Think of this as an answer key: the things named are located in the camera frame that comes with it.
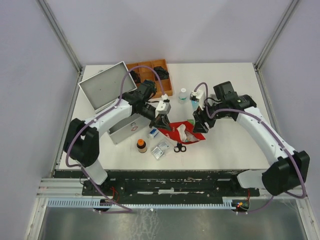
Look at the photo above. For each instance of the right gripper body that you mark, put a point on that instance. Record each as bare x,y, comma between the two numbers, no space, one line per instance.
200,115

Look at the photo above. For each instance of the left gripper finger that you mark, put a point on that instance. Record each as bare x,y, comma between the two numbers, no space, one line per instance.
155,124
166,123

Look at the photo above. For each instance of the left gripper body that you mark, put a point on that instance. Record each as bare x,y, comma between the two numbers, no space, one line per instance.
159,118

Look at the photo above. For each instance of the blue cotton swab bag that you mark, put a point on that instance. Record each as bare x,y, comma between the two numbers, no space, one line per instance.
195,104

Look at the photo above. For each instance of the red first aid pouch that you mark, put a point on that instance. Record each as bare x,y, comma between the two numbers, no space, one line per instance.
173,135

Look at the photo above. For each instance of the black handled bandage scissors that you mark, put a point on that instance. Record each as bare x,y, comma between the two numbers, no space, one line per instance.
180,148

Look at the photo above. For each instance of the small green box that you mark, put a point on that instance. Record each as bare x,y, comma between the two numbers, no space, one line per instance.
191,121

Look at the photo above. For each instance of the bag of bandage packets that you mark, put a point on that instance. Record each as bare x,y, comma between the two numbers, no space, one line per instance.
185,136

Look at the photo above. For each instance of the grey plastic divider tray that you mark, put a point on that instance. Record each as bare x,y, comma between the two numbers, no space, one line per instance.
213,96

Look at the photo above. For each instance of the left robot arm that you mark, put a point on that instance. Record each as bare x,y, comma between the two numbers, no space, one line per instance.
82,142

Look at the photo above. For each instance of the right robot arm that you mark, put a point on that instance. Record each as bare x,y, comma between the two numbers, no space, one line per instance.
288,168

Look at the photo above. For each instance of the white blue bandage roll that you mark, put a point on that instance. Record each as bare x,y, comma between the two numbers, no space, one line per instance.
153,133

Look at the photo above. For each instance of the clear bottle white cap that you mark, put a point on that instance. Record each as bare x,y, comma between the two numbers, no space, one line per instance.
182,96

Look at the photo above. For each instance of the brown bottle orange cap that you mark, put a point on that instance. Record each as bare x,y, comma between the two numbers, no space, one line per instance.
141,146

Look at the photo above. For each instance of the alcohol wipe packets bag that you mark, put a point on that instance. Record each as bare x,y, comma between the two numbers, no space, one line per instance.
163,147

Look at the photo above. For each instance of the wooden compartment tray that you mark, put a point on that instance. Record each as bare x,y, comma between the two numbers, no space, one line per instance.
141,74

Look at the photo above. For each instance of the grey metal first aid box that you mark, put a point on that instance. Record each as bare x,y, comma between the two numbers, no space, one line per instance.
101,85

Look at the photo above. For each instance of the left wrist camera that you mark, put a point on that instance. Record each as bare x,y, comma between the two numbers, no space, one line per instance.
164,106

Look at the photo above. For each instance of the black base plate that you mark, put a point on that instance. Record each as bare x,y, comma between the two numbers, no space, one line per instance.
174,186

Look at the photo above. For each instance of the white slotted cable duct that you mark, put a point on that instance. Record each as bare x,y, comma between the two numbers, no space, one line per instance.
96,203

